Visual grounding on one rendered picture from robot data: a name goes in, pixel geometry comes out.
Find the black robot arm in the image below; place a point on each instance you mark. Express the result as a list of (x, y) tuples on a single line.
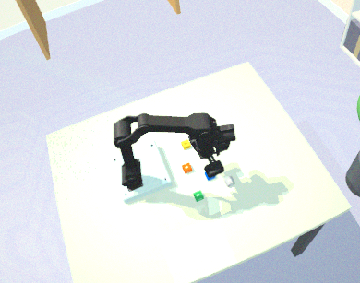
[(199, 126)]

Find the green block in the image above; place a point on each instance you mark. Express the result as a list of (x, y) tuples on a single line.
[(198, 195)]

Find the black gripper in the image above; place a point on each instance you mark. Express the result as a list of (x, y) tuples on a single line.
[(213, 169)]

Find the orange digit block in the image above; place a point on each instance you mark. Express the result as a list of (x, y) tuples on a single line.
[(187, 168)]

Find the yellow block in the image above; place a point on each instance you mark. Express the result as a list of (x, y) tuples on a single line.
[(186, 144)]

